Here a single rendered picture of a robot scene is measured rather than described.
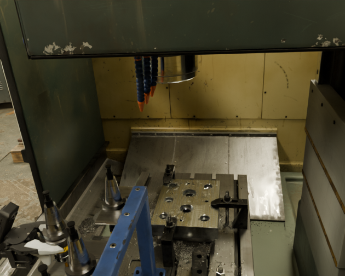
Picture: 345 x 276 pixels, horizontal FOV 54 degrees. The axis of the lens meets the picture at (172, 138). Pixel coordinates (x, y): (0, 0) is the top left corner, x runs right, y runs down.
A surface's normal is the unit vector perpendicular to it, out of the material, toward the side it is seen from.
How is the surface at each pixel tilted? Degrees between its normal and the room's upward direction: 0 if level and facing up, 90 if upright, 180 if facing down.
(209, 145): 24
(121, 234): 0
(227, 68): 90
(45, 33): 90
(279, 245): 0
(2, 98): 90
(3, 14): 90
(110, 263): 0
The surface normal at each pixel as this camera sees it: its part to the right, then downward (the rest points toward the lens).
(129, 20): -0.15, 0.43
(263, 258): -0.06, -0.91
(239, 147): -0.11, -0.65
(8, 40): 0.99, 0.01
